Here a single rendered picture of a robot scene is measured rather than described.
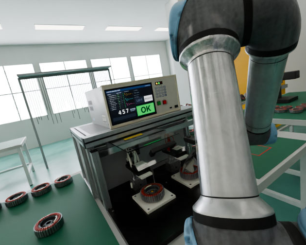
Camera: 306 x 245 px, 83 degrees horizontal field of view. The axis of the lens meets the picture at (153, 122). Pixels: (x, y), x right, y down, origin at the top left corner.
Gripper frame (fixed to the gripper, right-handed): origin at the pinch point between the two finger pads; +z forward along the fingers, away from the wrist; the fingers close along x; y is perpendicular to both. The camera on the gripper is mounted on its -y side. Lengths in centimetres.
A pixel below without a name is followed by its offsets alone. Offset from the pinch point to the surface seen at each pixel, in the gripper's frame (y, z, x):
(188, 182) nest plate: 4.7, 4.2, -5.9
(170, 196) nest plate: 6.3, 3.3, -18.9
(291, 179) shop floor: 30, 80, 154
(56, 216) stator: -16, 16, -64
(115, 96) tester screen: -34, -29, -27
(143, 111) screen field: -29.1, -20.1, -14.0
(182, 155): -7.7, 0.0, 0.2
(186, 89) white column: -262, 126, 273
